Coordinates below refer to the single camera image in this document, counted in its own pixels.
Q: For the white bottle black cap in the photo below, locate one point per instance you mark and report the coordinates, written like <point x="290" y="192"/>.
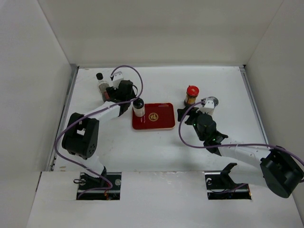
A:
<point x="139" y="107"/>

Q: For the silver lid jar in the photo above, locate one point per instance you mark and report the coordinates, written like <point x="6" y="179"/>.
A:
<point x="212" y="102"/>

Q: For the red lid sauce jar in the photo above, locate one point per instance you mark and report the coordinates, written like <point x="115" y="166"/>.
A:
<point x="192" y="93"/>

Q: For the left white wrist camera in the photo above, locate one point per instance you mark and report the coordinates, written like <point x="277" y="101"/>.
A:
<point x="116" y="78"/>

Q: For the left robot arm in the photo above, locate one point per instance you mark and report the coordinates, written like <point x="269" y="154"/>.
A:
<point x="81" y="138"/>

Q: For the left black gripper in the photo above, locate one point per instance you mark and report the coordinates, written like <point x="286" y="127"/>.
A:
<point x="112" y="92"/>

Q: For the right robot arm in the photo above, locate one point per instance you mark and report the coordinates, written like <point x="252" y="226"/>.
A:
<point x="281" y="170"/>

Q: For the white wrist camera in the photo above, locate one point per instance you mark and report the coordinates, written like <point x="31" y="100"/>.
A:
<point x="204" y="109"/>
<point x="116" y="78"/>

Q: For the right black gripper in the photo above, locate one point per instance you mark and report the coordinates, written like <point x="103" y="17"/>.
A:
<point x="192" y="113"/>

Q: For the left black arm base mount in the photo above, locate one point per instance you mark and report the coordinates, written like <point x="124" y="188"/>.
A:
<point x="95" y="188"/>

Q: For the dark sauce glass bottle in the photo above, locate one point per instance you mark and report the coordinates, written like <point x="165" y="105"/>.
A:
<point x="102" y="86"/>

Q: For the red rectangular tray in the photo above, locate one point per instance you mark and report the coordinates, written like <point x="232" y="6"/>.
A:
<point x="154" y="116"/>

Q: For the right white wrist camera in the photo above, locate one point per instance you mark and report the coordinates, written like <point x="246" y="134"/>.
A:
<point x="204" y="109"/>

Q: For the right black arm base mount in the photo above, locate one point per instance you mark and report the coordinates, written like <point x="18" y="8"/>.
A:
<point x="220" y="185"/>

